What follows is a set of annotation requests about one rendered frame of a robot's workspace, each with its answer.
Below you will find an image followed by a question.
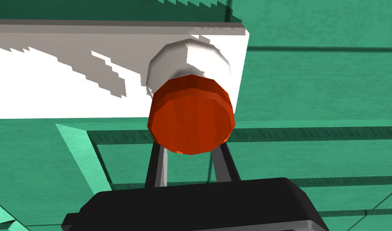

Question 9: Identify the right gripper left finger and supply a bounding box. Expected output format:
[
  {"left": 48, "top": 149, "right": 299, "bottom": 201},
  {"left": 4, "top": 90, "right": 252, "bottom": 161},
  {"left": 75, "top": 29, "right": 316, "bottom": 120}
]
[{"left": 144, "top": 140, "right": 169, "bottom": 189}]

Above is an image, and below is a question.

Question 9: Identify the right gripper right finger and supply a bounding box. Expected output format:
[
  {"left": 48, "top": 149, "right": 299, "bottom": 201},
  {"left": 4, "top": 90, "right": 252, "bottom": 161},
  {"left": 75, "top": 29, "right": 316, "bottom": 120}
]
[{"left": 210, "top": 142, "right": 242, "bottom": 183}]

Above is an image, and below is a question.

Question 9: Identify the orange and white round knob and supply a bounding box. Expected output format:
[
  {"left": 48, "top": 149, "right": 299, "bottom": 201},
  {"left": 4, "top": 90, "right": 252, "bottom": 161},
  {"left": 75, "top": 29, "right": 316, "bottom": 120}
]
[{"left": 146, "top": 38, "right": 236, "bottom": 156}]

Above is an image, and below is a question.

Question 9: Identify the white door leaf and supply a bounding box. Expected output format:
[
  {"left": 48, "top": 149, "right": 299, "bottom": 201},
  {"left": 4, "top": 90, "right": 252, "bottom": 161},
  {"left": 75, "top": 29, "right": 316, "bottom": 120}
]
[{"left": 0, "top": 19, "right": 250, "bottom": 120}]

